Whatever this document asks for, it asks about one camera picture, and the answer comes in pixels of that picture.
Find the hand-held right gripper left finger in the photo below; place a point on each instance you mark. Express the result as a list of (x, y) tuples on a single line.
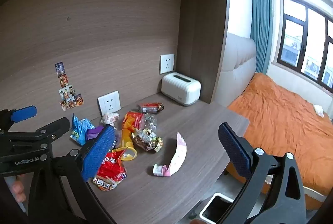
[(98, 153)]

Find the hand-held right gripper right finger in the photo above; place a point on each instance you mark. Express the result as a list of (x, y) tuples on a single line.
[(234, 151)]

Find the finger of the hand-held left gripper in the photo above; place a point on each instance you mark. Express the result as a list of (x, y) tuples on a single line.
[(23, 113), (56, 126)]

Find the purple wrapper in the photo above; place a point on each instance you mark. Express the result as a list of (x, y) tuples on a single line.
[(94, 133)]

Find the blue snack wrapper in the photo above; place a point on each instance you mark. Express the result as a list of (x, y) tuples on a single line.
[(79, 130)]

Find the yellow plastic cup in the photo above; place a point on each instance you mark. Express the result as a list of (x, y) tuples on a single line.
[(125, 144)]

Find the white plastic bag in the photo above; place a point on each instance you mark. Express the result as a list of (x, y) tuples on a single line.
[(110, 118)]

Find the gold brown wrapper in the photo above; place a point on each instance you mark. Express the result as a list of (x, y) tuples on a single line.
[(147, 140)]

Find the red orange snack bag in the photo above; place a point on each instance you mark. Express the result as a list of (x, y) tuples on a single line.
[(136, 120)]

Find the pink white squeezed tube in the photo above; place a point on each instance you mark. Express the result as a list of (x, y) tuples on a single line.
[(179, 155)]

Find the white trash bin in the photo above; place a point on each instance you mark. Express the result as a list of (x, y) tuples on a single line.
[(216, 207)]

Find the person's left hand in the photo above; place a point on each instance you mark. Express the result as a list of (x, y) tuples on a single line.
[(19, 189)]

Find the colourful packet at left edge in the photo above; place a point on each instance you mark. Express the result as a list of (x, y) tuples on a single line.
[(68, 95)]

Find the bed with orange blanket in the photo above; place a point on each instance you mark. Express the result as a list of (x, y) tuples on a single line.
[(281, 122)]

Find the dark red snack packet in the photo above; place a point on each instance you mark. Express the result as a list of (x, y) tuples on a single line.
[(150, 107)]

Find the white toaster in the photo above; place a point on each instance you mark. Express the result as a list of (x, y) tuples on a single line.
[(180, 88)]

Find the beige padded headboard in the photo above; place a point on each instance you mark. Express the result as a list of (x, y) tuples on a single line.
[(238, 62)]

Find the crumpled white tissue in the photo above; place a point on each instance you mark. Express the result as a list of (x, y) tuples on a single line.
[(318, 110)]

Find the teal curtain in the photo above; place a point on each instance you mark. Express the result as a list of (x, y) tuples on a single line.
[(261, 23)]

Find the dark framed window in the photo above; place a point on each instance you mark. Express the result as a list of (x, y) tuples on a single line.
[(307, 39)]

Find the white wall socket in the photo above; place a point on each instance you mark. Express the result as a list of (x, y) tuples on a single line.
[(109, 104), (166, 63)]

